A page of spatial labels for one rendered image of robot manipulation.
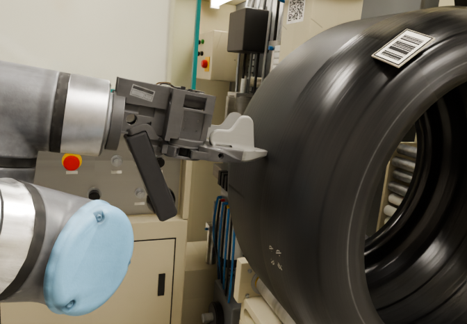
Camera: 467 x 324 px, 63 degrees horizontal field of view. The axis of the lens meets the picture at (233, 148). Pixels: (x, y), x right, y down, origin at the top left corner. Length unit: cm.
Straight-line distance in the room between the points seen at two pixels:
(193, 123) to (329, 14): 49
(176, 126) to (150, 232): 77
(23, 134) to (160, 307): 96
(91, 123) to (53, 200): 12
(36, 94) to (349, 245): 38
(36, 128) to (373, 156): 37
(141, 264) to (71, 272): 92
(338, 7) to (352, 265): 56
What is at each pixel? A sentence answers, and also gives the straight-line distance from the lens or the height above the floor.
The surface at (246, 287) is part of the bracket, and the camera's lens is 89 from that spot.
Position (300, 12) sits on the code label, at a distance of 89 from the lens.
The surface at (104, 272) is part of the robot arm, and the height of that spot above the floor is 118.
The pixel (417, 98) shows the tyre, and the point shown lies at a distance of 50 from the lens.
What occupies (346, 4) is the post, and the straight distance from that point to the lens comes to 90.
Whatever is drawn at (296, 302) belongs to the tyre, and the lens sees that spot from 54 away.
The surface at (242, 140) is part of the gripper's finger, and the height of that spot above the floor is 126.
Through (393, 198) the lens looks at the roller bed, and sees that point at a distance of 121.
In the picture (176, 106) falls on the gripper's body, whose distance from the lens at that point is 44.
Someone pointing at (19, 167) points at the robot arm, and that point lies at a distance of 44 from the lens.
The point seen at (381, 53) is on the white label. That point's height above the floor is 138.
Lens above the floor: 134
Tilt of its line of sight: 11 degrees down
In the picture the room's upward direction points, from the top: 5 degrees clockwise
